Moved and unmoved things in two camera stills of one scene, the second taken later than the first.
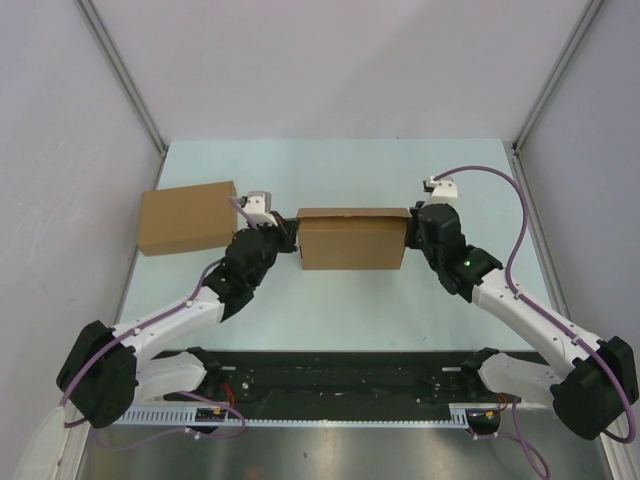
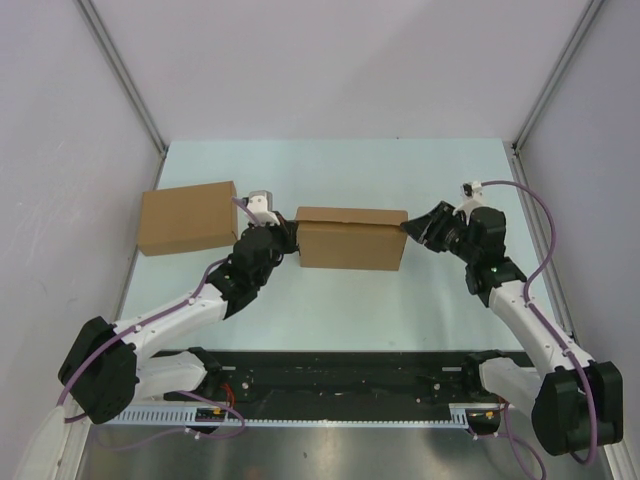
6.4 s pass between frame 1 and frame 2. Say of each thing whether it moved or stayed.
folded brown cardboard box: stayed
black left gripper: stayed
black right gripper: moved
